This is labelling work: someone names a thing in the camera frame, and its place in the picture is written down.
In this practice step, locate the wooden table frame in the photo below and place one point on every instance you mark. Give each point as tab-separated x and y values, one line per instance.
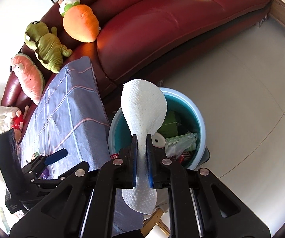
157	222

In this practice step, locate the pink plush toy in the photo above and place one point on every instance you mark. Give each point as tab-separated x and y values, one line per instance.
29	79

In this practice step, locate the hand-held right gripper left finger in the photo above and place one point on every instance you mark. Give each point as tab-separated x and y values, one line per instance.
134	158

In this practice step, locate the dark red leather sofa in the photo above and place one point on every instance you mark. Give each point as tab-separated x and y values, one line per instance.
169	29

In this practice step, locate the grey plastic stool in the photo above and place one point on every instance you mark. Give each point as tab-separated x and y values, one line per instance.
204	155

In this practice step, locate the grey plaid cloth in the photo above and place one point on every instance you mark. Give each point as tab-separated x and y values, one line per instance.
65	104

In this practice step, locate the red plush toy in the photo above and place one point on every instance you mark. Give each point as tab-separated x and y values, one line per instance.
18	121

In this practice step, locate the green dinosaur plush toy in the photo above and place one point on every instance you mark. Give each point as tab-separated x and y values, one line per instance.
48	49

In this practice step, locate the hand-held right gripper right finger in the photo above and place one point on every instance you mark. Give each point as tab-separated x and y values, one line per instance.
149	163

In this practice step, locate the purple wrapper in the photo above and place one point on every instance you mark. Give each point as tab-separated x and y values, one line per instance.
44	173

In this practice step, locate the teal plastic bucket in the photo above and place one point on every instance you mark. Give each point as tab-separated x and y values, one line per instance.
183	106

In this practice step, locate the white paper towel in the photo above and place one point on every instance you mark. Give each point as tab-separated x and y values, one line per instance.
142	104

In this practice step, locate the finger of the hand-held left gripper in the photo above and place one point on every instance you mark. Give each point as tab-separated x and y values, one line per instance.
57	156
58	180

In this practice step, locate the orange carrot plush toy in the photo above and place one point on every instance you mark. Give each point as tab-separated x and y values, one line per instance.
81	22

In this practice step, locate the white round roll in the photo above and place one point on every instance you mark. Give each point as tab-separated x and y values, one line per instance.
159	140

